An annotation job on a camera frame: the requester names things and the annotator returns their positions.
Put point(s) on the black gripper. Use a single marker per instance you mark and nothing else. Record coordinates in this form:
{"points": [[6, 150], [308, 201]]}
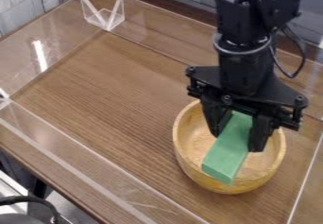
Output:
{"points": [[240, 84]]}

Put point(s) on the green rectangular block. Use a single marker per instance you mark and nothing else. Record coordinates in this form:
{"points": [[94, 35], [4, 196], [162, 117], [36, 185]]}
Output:
{"points": [[224, 157]]}

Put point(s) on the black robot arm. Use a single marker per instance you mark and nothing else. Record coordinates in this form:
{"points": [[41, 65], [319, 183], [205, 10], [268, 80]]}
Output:
{"points": [[251, 20]]}

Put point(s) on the brown wooden bowl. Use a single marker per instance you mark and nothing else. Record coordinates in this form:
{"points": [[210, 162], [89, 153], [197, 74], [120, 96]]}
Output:
{"points": [[192, 141]]}

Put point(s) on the black metal stand base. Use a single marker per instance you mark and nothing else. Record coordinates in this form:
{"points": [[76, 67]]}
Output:
{"points": [[44, 213]]}

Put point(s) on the clear acrylic corner bracket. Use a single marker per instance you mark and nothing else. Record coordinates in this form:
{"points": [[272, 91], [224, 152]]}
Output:
{"points": [[104, 18]]}

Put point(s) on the clear acrylic tray wall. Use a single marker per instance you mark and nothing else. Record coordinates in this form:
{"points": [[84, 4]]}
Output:
{"points": [[88, 101]]}

